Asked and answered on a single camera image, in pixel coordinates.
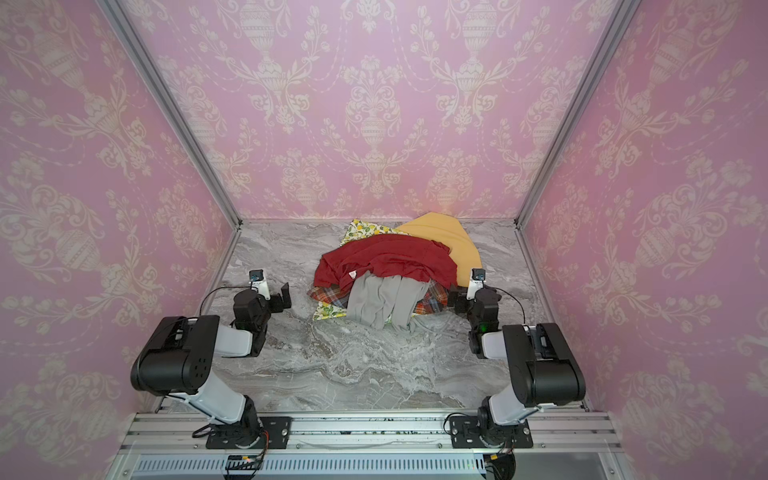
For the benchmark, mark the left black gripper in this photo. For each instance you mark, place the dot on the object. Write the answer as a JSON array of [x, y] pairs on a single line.
[[278, 307]]

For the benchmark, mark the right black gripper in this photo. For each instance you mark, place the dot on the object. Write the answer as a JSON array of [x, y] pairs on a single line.
[[460, 302]]

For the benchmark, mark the grey ribbed cloth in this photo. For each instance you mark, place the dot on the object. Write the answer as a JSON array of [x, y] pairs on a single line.
[[374, 301]]

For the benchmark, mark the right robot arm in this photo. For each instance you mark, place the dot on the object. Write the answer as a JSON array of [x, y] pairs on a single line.
[[543, 373]]

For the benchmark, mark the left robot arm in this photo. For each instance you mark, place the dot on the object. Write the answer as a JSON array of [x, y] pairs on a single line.
[[177, 362]]

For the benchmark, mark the plaid cloth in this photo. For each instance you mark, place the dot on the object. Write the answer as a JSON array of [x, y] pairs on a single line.
[[438, 300]]

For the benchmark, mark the dark red cloth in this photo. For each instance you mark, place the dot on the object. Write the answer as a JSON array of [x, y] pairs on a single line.
[[386, 255]]

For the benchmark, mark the mustard yellow cloth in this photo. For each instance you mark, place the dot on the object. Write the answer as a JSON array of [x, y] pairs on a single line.
[[448, 231]]

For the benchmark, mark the lemon print cloth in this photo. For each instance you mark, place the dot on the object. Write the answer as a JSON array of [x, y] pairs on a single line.
[[358, 230]]

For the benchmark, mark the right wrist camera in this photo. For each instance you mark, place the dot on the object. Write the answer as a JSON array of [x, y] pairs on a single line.
[[476, 282]]

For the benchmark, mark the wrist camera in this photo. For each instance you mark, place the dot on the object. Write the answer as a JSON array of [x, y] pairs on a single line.
[[476, 282], [258, 283]]

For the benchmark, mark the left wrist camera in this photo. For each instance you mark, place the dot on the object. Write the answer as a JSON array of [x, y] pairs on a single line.
[[258, 283]]

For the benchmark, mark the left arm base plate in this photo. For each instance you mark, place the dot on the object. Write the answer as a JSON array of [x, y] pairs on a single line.
[[271, 433]]

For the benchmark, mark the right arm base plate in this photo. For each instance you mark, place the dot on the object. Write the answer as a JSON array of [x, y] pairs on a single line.
[[467, 432]]

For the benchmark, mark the left corner aluminium post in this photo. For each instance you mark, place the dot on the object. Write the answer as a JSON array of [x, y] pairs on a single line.
[[147, 68]]

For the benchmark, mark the corner aluminium post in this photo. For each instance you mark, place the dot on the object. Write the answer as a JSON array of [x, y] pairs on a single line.
[[610, 39], [147, 68]]

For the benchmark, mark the aluminium front rail frame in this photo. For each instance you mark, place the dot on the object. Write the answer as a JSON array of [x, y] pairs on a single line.
[[565, 443]]

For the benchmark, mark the right corner aluminium post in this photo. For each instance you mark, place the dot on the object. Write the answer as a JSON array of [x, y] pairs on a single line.
[[610, 39]]

